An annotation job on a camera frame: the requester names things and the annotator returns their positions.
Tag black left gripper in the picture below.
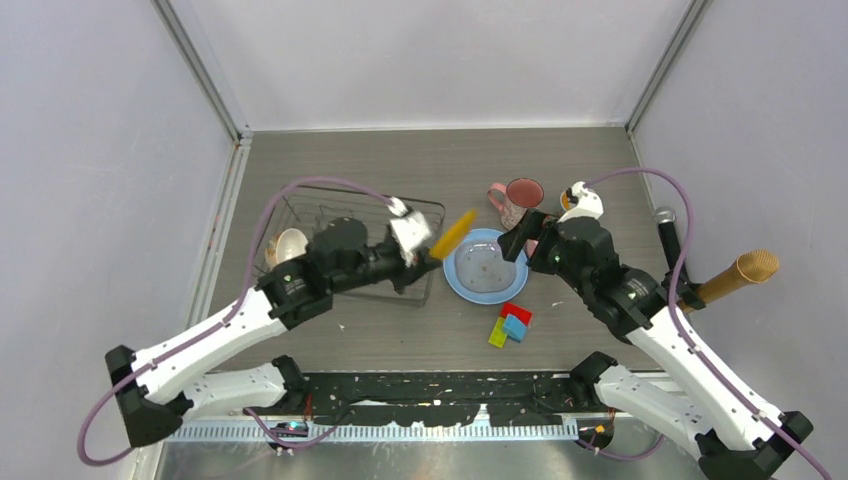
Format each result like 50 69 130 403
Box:
330 237 441 293

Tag patterned pink mug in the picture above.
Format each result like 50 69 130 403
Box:
487 178 544 230

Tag light blue plate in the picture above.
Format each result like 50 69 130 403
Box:
443 228 530 305

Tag yellow patterned plate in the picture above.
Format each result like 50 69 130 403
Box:
429 209 477 260

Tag plain pink mug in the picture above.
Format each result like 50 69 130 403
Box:
525 240 538 258

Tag blue butterfly mug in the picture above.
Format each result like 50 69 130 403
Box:
559 190 572 213

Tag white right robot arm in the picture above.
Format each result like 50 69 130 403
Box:
498 210 813 479

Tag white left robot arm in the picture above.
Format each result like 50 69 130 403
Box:
105 211 441 447

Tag red toy block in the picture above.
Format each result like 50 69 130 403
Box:
499 302 533 327

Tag blue toy block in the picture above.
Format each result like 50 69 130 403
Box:
502 315 528 343

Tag floral ceramic bowl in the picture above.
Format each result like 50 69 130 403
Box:
265 228 309 269

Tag yellow-green toy block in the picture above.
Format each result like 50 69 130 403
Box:
488 317 508 349

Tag black silver microphone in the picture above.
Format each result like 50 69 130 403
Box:
653 207 682 279

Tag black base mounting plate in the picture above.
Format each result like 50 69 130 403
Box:
254 371 610 427

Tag black microphone stand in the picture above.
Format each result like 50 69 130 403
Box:
675 268 706 312

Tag gold microphone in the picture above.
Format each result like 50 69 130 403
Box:
677 249 780 313

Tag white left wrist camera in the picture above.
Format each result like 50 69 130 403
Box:
387 197 433 267

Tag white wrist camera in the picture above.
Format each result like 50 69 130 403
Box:
387 197 433 267
559 181 604 222

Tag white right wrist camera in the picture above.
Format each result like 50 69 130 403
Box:
559 181 604 222

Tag black wire dish rack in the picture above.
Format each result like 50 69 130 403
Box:
253 186 434 308

